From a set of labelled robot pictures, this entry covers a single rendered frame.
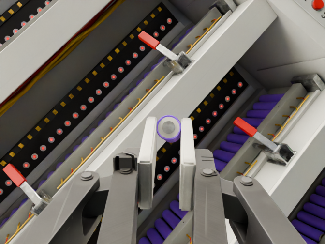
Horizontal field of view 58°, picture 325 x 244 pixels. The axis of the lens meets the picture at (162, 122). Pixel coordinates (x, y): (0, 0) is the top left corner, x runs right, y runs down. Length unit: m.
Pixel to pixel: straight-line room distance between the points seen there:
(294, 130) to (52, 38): 0.38
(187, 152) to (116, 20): 0.52
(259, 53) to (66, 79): 0.38
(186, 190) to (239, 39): 0.33
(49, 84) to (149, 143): 0.47
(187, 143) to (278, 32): 0.38
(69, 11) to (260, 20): 0.28
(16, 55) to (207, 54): 0.26
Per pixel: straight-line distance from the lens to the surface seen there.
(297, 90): 0.54
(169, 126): 0.21
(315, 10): 0.52
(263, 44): 0.57
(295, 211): 0.63
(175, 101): 0.40
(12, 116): 0.63
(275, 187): 0.43
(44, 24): 0.44
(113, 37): 0.64
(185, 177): 0.16
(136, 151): 0.18
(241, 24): 0.46
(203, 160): 0.17
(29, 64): 0.43
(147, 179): 0.16
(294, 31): 0.51
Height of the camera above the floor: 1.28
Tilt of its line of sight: 1 degrees up
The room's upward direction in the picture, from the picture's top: 48 degrees counter-clockwise
